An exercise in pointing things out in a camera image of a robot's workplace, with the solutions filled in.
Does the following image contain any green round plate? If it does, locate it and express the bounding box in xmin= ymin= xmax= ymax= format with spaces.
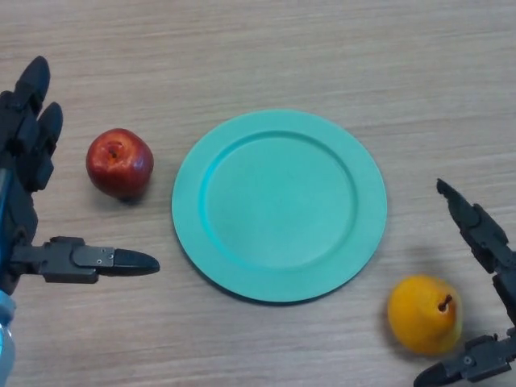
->
xmin=171 ymin=108 xmax=388 ymax=304

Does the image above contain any red apple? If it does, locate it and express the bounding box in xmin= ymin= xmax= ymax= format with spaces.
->
xmin=85 ymin=127 xmax=155 ymax=202

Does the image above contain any yellow pear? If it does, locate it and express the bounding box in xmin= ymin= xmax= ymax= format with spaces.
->
xmin=387 ymin=274 xmax=464 ymax=356

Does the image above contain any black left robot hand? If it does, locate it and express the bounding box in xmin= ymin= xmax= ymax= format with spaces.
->
xmin=0 ymin=55 xmax=161 ymax=299

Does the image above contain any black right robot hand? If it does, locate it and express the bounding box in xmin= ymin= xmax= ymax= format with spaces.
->
xmin=413 ymin=178 xmax=516 ymax=387

